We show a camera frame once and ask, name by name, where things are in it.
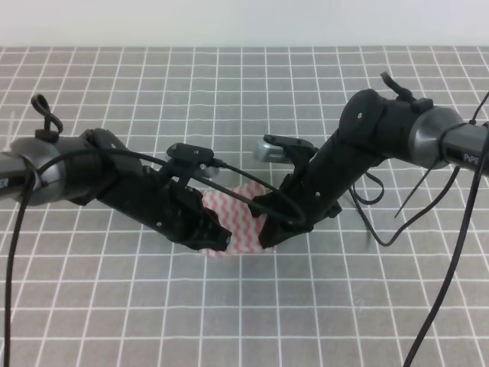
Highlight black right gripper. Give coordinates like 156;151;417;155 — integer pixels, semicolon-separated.
248;167;342;248

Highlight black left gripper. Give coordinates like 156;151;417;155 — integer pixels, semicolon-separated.
99;165;232;252

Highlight pink wavy striped towel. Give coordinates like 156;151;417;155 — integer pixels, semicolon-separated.
199;189;274;258

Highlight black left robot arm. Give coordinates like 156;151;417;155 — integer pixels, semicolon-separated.
1;94;232;251

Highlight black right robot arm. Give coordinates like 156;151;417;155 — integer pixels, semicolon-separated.
255;72;488;248

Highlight grey grid tablecloth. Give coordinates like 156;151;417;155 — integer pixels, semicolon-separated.
1;46;488;366

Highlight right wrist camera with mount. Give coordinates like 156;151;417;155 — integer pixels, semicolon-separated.
253;135;319;175

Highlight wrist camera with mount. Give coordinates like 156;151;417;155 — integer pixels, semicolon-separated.
253;135;319;175
166;142;219;187

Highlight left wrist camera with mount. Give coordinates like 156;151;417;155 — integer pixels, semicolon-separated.
166;142;219;187

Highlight black left camera cable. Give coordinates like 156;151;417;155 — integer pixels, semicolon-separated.
0;148;305;367

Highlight black camera cable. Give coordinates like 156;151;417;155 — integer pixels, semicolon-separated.
349;89;489;367
0;148;305;367

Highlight black right camera cable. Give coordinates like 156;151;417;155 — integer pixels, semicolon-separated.
349;89;489;367

